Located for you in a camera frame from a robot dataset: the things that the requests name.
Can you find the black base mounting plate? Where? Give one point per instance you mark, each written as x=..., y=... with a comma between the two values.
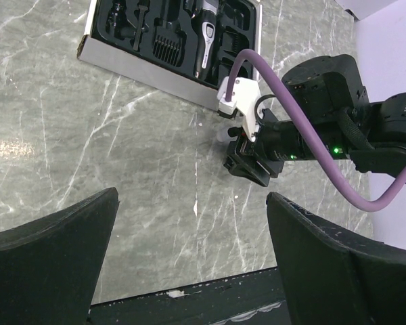
x=250, y=298

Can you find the black silver hair clipper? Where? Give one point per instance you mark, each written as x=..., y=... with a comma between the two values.
x=205, y=24

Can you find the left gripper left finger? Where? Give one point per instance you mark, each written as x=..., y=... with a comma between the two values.
x=49, y=267

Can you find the small black cap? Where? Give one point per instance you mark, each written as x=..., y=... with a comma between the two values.
x=227, y=134

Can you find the black comb guard in tray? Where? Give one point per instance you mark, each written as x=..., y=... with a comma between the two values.
x=168, y=47

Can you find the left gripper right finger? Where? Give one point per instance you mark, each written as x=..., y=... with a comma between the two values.
x=332, y=275

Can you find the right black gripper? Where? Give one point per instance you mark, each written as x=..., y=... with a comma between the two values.
x=311, y=128

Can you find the white box with black tray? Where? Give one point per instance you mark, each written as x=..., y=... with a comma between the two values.
x=185, y=48

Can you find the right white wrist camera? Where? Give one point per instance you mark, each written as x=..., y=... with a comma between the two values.
x=244, y=96

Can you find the black comb guard upper slot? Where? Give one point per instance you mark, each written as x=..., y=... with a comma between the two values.
x=234, y=42

